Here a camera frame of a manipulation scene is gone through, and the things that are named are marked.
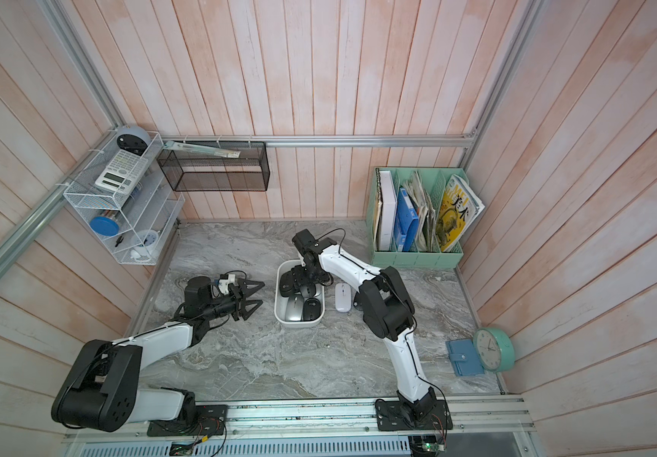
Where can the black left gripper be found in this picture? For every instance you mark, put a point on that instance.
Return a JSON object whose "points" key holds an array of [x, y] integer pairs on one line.
{"points": [[238, 298]]}

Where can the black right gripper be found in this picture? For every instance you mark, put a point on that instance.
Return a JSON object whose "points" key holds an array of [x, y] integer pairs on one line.
{"points": [[300, 279]]}

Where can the black mouse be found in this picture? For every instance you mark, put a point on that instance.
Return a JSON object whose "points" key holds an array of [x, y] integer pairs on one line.
{"points": [[286, 285], [312, 309], [308, 291]]}

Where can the silver mouse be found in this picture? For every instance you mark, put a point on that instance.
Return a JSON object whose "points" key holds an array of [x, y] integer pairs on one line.
{"points": [[294, 307]]}

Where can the white mouse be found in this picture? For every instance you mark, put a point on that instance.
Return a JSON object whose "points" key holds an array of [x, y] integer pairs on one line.
{"points": [[343, 298]]}

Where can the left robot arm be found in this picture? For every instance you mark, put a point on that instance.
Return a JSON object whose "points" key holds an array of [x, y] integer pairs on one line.
{"points": [[102, 389]]}

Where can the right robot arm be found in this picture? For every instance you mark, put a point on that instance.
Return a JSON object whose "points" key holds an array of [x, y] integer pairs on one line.
{"points": [[388, 312]]}

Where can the white storage box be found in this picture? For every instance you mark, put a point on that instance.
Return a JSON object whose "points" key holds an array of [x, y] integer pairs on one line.
{"points": [[280, 302]]}

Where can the white book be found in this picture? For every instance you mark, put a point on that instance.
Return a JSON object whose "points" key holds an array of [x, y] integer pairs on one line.
{"points": [[388, 211]]}

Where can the beige book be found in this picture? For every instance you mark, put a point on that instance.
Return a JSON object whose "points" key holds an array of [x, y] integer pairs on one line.
{"points": [[376, 216]]}

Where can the blue binder folder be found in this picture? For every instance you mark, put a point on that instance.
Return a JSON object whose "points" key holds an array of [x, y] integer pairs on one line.
{"points": [[406, 222]]}

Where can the ruler on basket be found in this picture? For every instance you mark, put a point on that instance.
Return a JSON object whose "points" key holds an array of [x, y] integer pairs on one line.
{"points": [[200, 149]]}

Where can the blue lid jar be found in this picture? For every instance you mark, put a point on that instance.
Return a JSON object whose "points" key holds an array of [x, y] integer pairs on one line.
{"points": [[105, 224]]}

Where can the green plastic file organizer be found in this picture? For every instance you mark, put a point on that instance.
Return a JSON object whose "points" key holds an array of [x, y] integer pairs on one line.
{"points": [[434, 181]]}

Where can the yellow cover magazine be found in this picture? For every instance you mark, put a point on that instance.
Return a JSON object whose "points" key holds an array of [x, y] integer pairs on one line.
{"points": [[460, 207]]}

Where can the white calculator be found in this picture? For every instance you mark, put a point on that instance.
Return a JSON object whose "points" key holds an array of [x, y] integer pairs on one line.
{"points": [[122, 173]]}

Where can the blue wallet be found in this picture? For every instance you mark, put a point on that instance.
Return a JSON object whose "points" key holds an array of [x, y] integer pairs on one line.
{"points": [[464, 358]]}

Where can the round grey speaker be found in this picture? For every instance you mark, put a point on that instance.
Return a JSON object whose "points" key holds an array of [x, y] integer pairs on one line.
{"points": [[133, 139]]}

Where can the green round alarm clock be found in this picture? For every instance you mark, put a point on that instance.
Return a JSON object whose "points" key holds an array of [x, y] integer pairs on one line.
{"points": [[495, 349]]}

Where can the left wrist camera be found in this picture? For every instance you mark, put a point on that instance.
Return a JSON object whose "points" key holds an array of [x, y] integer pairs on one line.
{"points": [[225, 281]]}

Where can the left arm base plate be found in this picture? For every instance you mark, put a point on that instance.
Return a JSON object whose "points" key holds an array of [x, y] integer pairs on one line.
{"points": [[206, 420]]}

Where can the black wire basket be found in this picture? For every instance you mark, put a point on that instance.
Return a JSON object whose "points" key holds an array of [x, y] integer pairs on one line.
{"points": [[189, 172]]}

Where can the aluminium front rail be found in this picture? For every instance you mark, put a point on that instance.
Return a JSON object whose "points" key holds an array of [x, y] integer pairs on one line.
{"points": [[357, 417]]}

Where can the white wire shelf rack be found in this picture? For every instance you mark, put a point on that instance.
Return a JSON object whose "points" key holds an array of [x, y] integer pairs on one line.
{"points": [[152, 205]]}

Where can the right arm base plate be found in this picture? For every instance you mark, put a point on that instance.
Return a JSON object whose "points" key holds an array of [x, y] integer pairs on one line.
{"points": [[398, 415]]}

